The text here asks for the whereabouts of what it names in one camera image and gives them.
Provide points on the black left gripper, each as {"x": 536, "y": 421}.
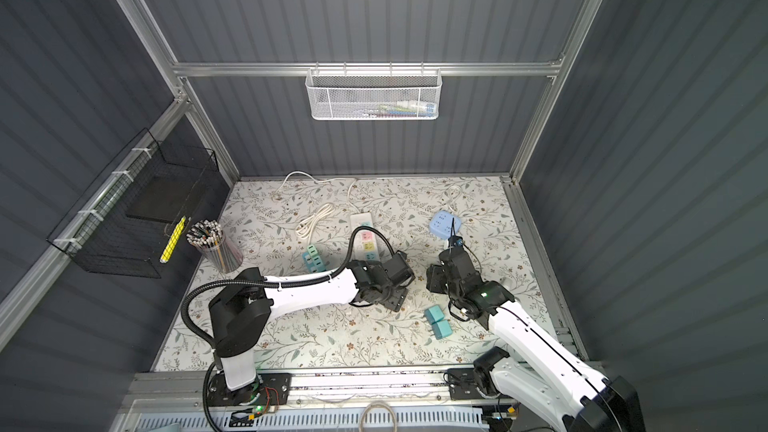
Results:
{"x": 397, "y": 302}

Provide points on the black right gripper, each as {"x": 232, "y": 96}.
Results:
{"x": 434, "y": 273}

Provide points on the teal plug adapter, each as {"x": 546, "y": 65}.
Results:
{"x": 315, "y": 264}

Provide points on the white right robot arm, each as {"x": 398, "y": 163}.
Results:
{"x": 532, "y": 366}

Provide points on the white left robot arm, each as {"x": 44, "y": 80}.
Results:
{"x": 230, "y": 315}

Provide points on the white multicolour power strip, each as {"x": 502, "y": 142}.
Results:
{"x": 365, "y": 246}

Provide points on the teal adapter front lower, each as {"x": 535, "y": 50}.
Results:
{"x": 441, "y": 329}

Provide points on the teal power strip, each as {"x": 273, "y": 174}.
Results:
{"x": 304, "y": 257}

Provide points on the blue square power socket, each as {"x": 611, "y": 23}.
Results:
{"x": 444, "y": 224}

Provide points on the pencil cup holder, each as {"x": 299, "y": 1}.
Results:
{"x": 210, "y": 239}

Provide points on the yellow marker pen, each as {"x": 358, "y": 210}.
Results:
{"x": 173, "y": 240}

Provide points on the white wire mesh basket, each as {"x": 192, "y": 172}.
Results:
{"x": 389, "y": 97}

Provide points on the black wire mesh basket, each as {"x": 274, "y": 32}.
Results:
{"x": 122, "y": 227}

